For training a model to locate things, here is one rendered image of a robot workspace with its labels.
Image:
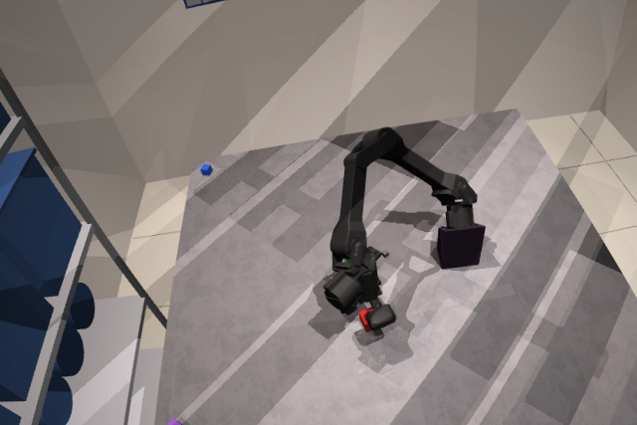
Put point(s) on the small blue block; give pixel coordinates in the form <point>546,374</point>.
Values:
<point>206,169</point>

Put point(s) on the red block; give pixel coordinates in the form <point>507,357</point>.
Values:
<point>363,319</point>

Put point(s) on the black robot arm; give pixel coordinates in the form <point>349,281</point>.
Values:
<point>349,239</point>

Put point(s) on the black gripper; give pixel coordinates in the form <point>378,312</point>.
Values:
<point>381,315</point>

